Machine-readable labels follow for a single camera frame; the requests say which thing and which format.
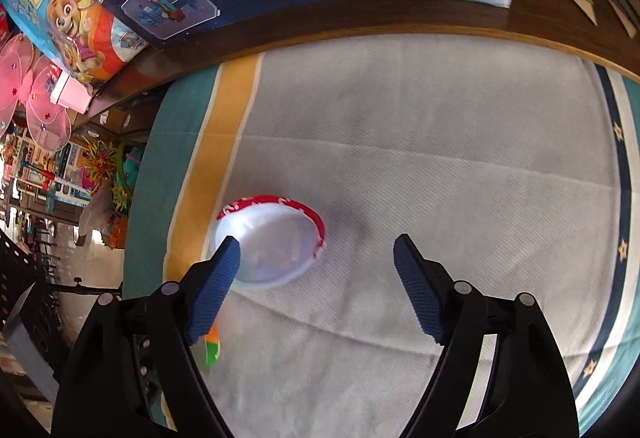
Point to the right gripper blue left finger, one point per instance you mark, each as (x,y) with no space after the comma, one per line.
(207,285)

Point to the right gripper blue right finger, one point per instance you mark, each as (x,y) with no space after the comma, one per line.
(425,284)

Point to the orange green small wrapper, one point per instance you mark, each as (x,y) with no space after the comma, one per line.
(211,346)

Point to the white red plastic cup lid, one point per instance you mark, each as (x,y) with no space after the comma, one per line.
(280,239)

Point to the teal white striped tablecloth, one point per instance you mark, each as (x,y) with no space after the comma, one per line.
(516,167)

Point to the pink butterfly wings toy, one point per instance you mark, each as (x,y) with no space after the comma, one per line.
(47,94)

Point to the paw patrol toy package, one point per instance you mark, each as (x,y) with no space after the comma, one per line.
(80,36)

